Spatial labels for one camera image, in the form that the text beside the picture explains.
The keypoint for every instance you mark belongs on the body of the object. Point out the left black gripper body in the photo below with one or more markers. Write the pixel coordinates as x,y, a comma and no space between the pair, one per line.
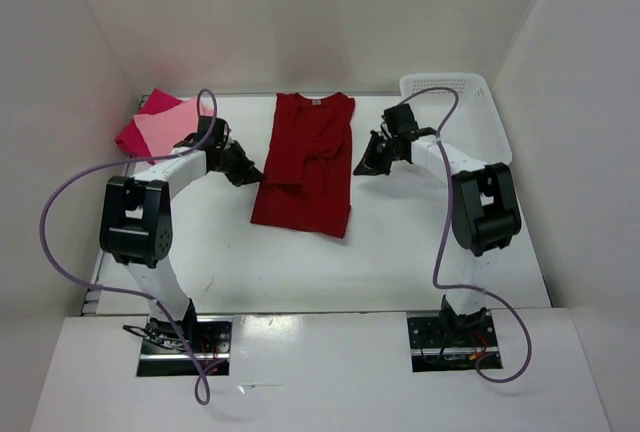
226,163

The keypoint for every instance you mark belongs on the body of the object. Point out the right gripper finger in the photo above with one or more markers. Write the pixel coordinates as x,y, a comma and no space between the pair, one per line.
375,150
378,168

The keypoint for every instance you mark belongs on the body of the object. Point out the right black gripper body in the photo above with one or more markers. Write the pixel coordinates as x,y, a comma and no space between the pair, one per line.
391,143

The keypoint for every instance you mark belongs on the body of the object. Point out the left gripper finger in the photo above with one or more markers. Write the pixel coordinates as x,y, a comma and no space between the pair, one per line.
238,159
243,177

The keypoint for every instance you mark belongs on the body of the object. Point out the dark red t shirt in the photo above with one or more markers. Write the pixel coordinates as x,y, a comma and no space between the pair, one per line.
308,166

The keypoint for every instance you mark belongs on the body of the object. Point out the light pink t shirt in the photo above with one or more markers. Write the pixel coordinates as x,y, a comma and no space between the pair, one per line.
161,132

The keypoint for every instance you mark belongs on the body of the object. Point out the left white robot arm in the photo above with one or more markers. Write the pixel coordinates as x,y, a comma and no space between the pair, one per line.
137,227

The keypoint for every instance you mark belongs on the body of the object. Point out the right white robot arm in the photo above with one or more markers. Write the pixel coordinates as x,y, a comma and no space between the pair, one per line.
482,215

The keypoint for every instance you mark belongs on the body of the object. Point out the white plastic basket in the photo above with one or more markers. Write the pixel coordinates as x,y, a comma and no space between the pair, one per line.
475,127

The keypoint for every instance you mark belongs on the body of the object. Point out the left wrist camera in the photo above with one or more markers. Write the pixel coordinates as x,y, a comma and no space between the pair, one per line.
212,131

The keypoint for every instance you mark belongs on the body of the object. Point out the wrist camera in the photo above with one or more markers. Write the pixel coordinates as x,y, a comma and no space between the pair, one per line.
212,131
399,120

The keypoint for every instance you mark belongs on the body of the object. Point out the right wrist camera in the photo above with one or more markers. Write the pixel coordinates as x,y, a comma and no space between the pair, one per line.
399,120

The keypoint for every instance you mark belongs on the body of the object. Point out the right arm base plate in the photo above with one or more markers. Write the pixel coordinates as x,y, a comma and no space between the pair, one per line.
433,351

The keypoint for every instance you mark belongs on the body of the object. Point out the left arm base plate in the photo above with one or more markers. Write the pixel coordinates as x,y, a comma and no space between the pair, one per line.
163,355

